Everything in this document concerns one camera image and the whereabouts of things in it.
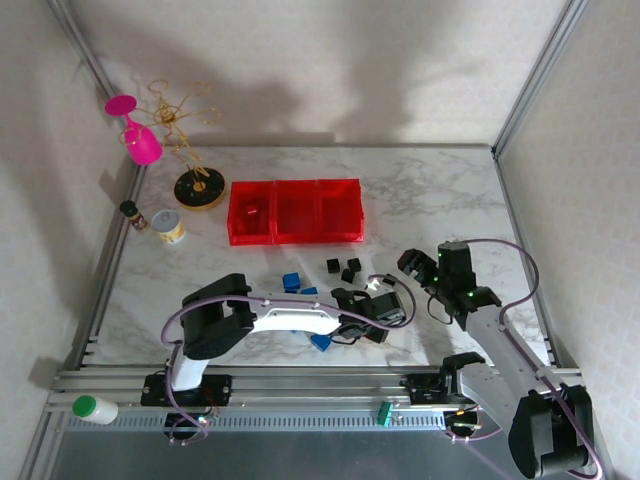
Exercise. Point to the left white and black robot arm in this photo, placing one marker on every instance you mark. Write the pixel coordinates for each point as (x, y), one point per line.
(220, 325)

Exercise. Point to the aluminium frame post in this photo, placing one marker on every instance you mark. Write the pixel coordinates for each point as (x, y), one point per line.
(538, 75)
(86, 50)

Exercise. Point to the black square lego brick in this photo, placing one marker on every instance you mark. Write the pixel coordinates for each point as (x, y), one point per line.
(354, 264)
(333, 266)
(347, 275)

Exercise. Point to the green terminal block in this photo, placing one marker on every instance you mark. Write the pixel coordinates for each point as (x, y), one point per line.
(386, 415)

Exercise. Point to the pink plastic wine glass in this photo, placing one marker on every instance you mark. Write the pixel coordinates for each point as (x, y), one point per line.
(145, 147)

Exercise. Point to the small blue lego brick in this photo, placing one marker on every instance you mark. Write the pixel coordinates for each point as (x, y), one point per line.
(310, 291)
(320, 343)
(291, 281)

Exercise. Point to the dark spice jar black cap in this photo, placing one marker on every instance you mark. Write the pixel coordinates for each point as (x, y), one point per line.
(131, 210)

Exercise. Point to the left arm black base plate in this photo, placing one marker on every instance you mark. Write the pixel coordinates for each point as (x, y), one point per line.
(215, 387)

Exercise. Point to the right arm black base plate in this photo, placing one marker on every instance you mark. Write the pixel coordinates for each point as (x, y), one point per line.
(420, 390)

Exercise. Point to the white bottle green cap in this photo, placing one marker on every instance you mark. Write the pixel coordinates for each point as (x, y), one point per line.
(97, 410)

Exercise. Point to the aluminium side rail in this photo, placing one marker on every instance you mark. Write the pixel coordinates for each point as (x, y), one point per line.
(107, 275)
(527, 250)

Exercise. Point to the aluminium front rail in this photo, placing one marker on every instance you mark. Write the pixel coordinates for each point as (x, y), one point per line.
(310, 390)

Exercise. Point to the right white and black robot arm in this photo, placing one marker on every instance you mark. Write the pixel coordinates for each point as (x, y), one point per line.
(500, 340)

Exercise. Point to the red plastic bin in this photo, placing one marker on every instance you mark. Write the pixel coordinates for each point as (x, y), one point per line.
(340, 210)
(296, 210)
(260, 230)

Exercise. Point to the small tin can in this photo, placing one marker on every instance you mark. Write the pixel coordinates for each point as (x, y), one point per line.
(167, 227)

